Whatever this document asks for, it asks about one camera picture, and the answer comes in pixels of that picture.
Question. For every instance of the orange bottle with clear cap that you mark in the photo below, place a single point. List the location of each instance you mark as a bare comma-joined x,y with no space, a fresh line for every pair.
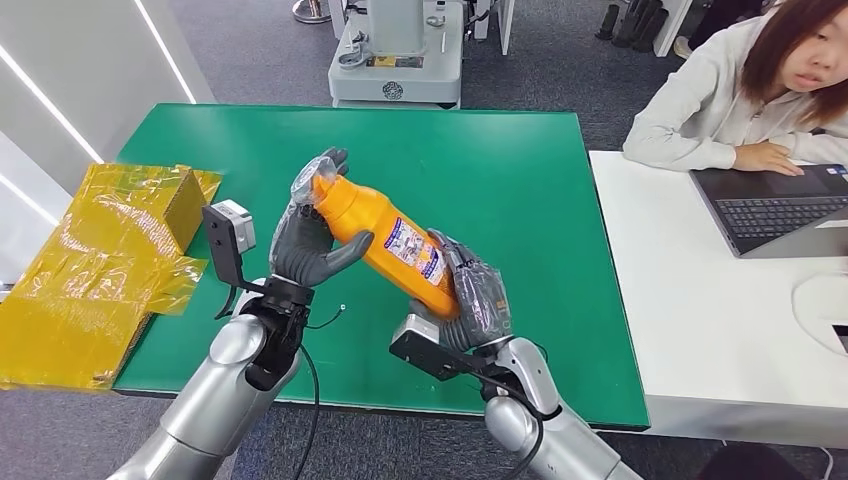
371,232

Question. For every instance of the white furniture leg panel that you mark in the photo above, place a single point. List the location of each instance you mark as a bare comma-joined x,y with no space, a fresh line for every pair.
505,26

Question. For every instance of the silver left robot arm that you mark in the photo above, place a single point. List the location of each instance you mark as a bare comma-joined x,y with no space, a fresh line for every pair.
218,391

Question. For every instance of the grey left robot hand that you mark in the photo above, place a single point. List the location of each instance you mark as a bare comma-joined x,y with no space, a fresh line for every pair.
298,248

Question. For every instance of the green table mat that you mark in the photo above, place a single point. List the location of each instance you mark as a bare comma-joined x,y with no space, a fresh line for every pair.
464,166

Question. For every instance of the white desk end panel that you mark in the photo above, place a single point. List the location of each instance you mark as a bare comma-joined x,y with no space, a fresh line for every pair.
670,26

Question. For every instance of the white round device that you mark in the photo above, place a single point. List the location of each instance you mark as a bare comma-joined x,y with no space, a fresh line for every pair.
818,311

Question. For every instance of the clear plastic hand cover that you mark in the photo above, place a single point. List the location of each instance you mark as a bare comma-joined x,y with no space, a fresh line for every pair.
487,298
281,225

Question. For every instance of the white desk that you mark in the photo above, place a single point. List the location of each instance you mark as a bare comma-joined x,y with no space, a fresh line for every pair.
715,331

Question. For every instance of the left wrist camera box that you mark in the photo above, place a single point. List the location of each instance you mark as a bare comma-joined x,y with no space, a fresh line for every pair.
228,232

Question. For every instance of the grey-white machine base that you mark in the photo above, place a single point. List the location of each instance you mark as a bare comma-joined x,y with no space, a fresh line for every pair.
397,73

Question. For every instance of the black chair back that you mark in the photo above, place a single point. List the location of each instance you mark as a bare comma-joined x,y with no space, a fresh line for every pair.
752,464

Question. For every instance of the yellow taped cardboard box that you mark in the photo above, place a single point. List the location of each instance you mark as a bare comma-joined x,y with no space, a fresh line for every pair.
99,278

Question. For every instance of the person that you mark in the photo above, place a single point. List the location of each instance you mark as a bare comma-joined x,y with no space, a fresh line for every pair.
702,99

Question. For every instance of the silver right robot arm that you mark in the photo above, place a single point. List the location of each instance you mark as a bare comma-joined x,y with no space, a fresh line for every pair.
563,444

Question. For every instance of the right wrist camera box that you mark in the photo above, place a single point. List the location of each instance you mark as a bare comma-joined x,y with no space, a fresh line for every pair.
424,348

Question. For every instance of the dark grey laptop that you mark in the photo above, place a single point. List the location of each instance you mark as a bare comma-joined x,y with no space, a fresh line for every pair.
768,212

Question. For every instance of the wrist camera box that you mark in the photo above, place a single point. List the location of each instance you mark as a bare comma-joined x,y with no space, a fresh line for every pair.
228,232
424,348

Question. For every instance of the black chair legs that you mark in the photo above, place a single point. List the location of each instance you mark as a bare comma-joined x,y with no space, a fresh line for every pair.
636,26

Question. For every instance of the person's hand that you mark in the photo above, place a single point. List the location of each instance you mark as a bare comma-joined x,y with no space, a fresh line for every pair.
768,158

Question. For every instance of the chrome stand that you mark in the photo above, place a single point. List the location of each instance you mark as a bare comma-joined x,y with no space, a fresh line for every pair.
311,12

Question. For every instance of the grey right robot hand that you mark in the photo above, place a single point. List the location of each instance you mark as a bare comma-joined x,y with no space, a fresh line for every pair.
484,305

